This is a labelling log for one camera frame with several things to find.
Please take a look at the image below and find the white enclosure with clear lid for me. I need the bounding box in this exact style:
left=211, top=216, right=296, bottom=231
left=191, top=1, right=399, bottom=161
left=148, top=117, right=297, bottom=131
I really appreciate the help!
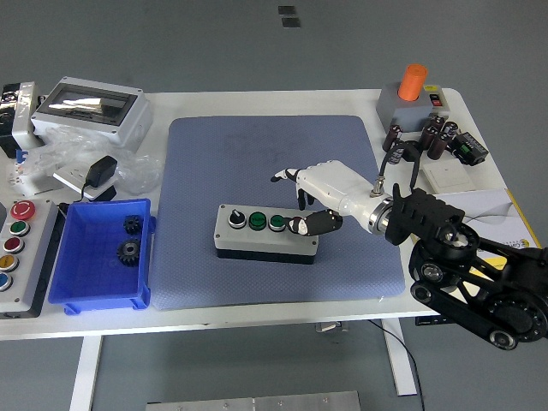
left=30, top=76, right=154, bottom=152

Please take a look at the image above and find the grey-blue textured mat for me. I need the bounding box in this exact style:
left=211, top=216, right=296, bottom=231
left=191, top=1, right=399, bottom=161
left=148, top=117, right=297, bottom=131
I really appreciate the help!
left=150, top=114, right=406, bottom=312

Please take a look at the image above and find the thin black cable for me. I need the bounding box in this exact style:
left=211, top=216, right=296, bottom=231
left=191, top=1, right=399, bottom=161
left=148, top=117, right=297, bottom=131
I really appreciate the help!
left=366, top=319, right=426, bottom=411

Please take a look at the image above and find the large black bevel gear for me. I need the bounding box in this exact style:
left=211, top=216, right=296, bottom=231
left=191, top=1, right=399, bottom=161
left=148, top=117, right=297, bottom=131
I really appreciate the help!
left=116, top=238, right=143, bottom=268

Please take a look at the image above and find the orange ribbed cylinder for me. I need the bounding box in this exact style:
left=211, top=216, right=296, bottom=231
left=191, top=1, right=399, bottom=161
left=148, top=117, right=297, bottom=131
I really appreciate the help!
left=397, top=63, right=429, bottom=102

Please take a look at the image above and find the small black bevel gear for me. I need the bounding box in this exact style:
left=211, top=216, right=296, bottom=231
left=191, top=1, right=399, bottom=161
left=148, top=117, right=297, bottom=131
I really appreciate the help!
left=122, top=214, right=145, bottom=236

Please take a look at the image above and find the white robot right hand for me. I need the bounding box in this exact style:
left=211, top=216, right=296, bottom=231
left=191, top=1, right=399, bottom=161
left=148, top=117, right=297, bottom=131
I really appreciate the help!
left=270, top=159, right=393, bottom=237

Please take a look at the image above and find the white wall switch plate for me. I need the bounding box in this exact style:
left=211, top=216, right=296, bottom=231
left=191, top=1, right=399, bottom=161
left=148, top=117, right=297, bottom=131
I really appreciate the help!
left=420, top=161, right=477, bottom=194

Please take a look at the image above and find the black module with green terminal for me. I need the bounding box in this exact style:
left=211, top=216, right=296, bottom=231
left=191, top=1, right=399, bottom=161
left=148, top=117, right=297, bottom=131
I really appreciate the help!
left=447, top=131, right=491, bottom=167

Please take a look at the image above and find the blue plastic bin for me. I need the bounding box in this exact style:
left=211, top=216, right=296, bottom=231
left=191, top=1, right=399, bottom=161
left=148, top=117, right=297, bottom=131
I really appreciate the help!
left=47, top=198, right=158, bottom=316

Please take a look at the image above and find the grey switch box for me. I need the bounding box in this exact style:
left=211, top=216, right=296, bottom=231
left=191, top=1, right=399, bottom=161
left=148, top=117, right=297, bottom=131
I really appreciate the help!
left=375, top=81, right=452, bottom=132

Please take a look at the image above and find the grey three-button control box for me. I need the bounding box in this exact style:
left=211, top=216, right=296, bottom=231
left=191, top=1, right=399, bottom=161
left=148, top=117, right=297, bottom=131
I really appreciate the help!
left=212, top=204, right=320, bottom=265

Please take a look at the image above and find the grey metal plate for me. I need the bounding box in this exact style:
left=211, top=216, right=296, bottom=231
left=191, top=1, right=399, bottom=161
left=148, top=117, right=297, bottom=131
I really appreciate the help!
left=145, top=390, right=363, bottom=411

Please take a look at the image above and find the white and black device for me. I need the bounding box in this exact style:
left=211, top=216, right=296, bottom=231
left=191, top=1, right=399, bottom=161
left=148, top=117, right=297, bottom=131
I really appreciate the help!
left=0, top=81, right=45, bottom=159

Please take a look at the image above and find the clear plastic bag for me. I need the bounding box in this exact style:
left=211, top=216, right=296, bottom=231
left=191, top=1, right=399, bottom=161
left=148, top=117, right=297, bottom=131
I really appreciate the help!
left=25, top=126, right=166, bottom=196

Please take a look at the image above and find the white table leg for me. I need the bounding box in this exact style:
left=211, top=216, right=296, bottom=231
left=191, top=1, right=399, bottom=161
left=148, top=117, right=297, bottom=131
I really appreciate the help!
left=381, top=319, right=418, bottom=397
left=68, top=336, right=104, bottom=411

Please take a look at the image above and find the metal table bracket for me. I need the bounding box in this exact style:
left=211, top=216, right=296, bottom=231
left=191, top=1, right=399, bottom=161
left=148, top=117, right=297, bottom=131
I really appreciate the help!
left=315, top=321, right=350, bottom=335

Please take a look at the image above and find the black power adapter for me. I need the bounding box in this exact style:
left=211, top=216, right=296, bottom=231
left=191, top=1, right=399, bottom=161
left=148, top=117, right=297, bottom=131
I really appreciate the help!
left=80, top=155, right=119, bottom=190

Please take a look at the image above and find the grey multi-colour button station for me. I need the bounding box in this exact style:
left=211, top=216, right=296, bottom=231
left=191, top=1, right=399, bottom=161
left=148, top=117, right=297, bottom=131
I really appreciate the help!
left=0, top=199, right=66, bottom=319

